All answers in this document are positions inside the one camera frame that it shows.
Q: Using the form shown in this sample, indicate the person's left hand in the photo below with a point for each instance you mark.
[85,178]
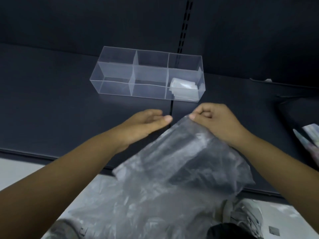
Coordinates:
[139,129]

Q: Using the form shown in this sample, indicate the person's right hand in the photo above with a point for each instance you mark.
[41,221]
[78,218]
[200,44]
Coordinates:
[219,124]

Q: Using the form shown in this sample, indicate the person's right fingers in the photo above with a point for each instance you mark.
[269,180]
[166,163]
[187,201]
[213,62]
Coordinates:
[201,113]

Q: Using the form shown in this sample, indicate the person's left thumb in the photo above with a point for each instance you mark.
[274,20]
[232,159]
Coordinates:
[163,119]

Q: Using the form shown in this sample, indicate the clear plastic bag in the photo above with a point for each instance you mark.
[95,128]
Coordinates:
[169,186]

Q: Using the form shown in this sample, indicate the person's right forearm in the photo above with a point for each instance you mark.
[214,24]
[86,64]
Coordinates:
[281,169]

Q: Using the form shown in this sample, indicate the person's left forearm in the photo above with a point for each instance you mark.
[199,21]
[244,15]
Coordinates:
[62,181]

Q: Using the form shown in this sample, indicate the stack of small clear packets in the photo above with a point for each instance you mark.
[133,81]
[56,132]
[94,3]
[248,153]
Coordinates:
[184,88]

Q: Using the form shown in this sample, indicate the clear acrylic divided box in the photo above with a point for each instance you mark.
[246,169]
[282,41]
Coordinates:
[149,74]

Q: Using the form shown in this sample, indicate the clear wrapped packet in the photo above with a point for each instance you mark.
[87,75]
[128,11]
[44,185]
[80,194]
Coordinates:
[309,139]

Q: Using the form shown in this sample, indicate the person's right white shoe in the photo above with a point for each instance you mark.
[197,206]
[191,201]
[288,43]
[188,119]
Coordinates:
[245,216]

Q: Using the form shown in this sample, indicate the person's black trouser leg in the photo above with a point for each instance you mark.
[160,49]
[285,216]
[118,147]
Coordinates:
[231,231]

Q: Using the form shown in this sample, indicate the black shelf upright slotted rail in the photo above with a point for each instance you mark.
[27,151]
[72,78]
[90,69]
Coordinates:
[184,24]

